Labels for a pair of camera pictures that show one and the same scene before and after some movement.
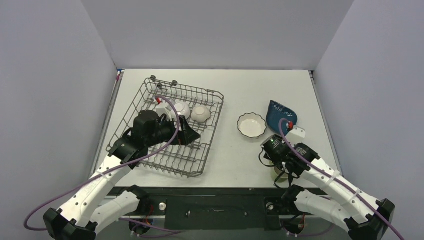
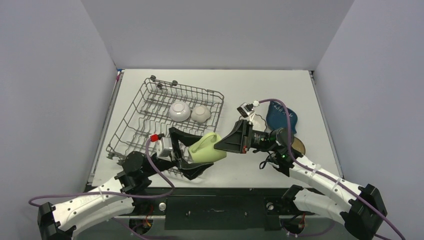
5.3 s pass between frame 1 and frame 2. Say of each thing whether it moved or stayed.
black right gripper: moved
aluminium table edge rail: stayed
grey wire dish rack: stayed
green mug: moved
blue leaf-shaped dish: stayed
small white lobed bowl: stayed
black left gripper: moved
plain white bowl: stayed
